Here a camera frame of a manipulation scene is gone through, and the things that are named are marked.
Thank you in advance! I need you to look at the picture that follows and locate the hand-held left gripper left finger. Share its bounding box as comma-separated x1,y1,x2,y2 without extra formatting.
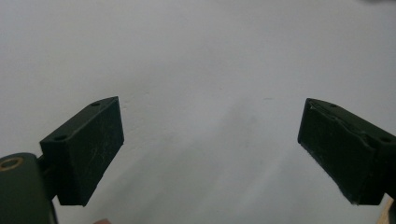
39,95,125,207

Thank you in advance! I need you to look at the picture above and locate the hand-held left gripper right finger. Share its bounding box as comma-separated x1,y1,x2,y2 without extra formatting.
297,97,396,206

